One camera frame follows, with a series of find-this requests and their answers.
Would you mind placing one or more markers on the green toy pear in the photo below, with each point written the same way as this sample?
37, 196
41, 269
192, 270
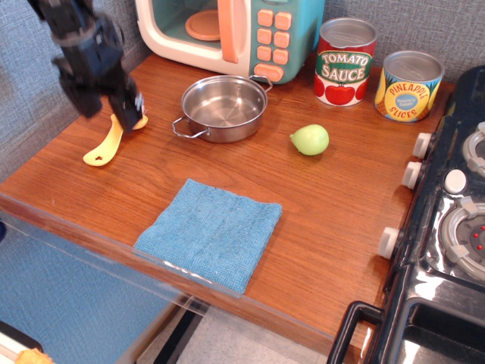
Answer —
311, 140

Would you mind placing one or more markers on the blue folded cloth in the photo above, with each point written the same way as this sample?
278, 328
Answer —
213, 236

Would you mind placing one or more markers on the orange object bottom left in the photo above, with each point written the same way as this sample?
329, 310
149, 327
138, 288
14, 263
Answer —
33, 356

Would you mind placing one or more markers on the small steel pan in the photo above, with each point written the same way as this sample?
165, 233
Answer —
223, 109

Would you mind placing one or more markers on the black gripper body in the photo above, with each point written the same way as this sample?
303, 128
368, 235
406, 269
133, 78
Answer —
93, 58

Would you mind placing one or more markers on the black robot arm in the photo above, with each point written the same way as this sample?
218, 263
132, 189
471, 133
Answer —
64, 16

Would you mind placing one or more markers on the toy microwave oven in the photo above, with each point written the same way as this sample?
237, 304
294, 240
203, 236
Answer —
266, 38

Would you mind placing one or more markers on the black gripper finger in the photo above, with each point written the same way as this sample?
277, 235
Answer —
86, 101
129, 110

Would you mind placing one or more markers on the yellow dish brush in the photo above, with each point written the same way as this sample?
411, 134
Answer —
107, 149

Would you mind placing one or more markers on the black toy stove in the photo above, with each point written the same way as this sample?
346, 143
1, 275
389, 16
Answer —
433, 309

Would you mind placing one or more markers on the pineapple slices can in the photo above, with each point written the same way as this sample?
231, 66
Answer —
408, 86

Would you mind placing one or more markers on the tomato sauce can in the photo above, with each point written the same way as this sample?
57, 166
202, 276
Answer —
344, 58

